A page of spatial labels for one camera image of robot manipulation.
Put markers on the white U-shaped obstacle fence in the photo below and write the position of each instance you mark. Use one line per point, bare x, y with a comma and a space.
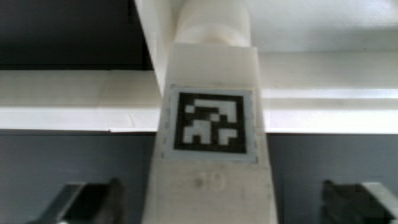
106, 101

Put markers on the white table leg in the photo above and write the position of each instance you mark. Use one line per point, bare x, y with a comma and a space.
209, 186

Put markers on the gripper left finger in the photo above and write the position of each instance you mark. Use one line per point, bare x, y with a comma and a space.
87, 204

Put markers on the white square table top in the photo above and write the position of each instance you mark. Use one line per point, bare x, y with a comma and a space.
325, 39

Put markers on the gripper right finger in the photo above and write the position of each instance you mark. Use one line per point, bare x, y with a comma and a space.
357, 204

